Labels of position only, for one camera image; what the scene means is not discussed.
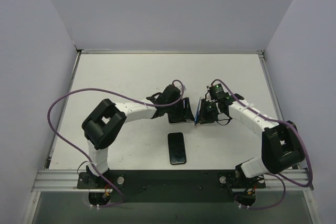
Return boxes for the black phone with blue back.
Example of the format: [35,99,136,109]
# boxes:
[194,97,203,126]

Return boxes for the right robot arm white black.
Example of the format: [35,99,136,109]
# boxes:
[195,84,306,179]

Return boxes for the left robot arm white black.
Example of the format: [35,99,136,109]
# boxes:
[82,84,194,188]

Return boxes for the black phone in clear case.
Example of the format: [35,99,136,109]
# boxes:
[168,114,187,124]

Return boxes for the black phone near base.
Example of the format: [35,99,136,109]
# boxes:
[167,132,187,165]

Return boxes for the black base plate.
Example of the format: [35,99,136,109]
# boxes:
[76,169,267,204]

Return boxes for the aluminium front rail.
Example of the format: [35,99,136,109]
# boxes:
[31,169,313,193]

